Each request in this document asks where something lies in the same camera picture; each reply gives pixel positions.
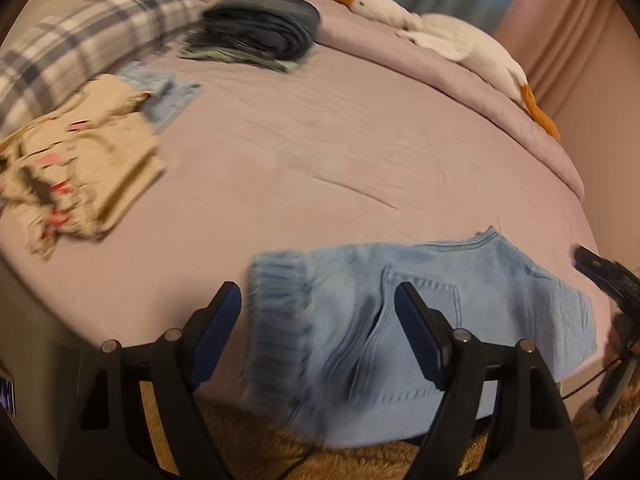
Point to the white goose plush toy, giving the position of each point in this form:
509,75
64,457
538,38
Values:
450,35

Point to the dark folded denim pants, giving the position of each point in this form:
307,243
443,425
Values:
265,20

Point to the cream printed garment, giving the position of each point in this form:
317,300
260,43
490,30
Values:
110,160

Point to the green folded garment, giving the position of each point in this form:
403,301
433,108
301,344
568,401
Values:
225,56

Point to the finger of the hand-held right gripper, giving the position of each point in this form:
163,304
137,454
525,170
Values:
607,277

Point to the small light blue garment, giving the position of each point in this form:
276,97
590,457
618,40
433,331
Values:
170,102

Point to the pink duvet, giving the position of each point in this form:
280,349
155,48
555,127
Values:
400,85

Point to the plaid pillow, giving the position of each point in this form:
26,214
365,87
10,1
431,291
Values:
75,40

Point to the brown shaggy rug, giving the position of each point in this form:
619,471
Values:
250,455

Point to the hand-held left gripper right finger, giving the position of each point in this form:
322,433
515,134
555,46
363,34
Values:
420,335

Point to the light blue denim pants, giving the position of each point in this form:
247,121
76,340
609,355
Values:
340,310

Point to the bed with pink sheet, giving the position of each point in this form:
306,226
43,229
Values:
300,160

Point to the lit screen device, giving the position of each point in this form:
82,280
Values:
6,392

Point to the beige curtain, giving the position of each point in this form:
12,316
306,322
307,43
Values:
575,35

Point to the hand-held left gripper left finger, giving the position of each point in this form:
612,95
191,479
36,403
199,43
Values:
215,330

